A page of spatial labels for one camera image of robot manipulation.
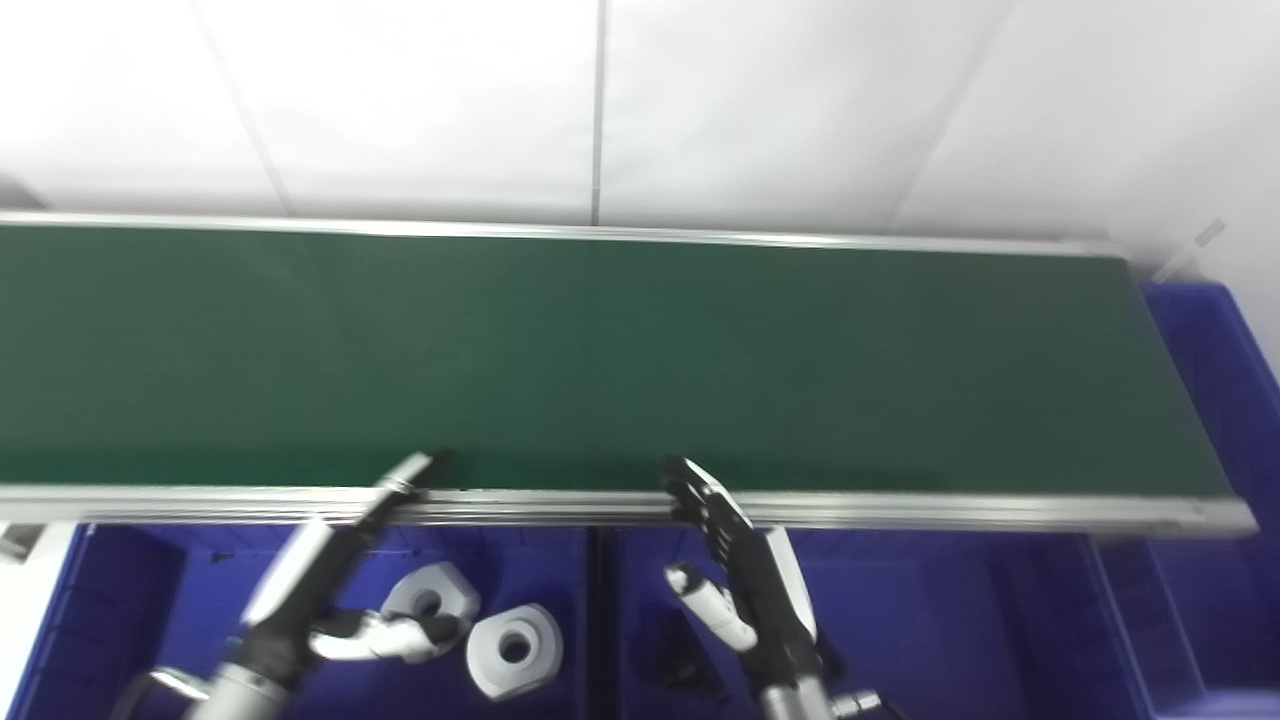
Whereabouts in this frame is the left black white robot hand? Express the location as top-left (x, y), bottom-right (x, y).
top-left (233, 450), bottom-right (472, 689)

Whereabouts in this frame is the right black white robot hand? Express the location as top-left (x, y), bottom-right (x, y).
top-left (659, 455), bottom-right (828, 695)

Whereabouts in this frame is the white hexagonal plastic part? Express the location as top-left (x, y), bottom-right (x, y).
top-left (381, 561), bottom-right (482, 641)
top-left (465, 602), bottom-right (565, 702)

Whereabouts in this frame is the black plastic part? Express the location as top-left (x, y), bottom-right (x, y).
top-left (653, 618), bottom-right (733, 706)

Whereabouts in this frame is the green conveyor belt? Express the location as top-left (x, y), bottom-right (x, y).
top-left (0, 224), bottom-right (1238, 498)
top-left (0, 209), bottom-right (1260, 542)

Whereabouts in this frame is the blue plastic bin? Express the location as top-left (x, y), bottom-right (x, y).
top-left (5, 520), bottom-right (593, 720)
top-left (598, 525), bottom-right (1153, 720)
top-left (1088, 282), bottom-right (1280, 720)

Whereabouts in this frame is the grey wall strip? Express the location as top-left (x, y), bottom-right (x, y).
top-left (1153, 218), bottom-right (1228, 284)

